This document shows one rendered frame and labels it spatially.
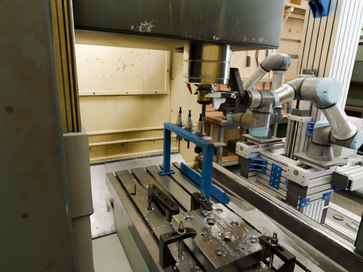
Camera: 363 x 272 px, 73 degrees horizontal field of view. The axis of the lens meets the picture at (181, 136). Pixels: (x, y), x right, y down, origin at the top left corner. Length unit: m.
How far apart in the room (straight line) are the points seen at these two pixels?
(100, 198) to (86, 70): 0.82
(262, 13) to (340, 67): 1.18
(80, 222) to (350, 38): 1.86
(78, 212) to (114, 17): 0.43
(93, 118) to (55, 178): 1.39
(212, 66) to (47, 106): 0.54
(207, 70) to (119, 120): 1.14
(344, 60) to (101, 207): 1.82
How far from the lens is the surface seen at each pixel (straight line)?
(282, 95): 1.30
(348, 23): 1.99
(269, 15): 0.88
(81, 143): 0.52
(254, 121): 1.05
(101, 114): 1.79
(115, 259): 1.40
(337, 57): 1.93
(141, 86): 1.84
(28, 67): 0.38
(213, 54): 0.80
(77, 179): 0.54
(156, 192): 1.22
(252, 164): 1.96
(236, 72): 0.92
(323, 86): 1.28
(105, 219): 1.60
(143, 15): 0.65
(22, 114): 0.39
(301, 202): 1.75
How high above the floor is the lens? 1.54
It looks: 15 degrees down
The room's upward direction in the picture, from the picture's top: 2 degrees clockwise
